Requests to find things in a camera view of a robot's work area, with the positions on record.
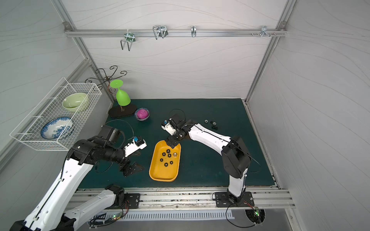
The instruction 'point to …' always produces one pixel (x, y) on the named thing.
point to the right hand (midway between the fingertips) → (172, 137)
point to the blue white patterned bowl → (56, 128)
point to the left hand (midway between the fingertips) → (139, 160)
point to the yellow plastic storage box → (165, 162)
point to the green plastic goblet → (122, 96)
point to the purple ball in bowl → (142, 114)
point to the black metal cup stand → (101, 77)
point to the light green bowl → (75, 102)
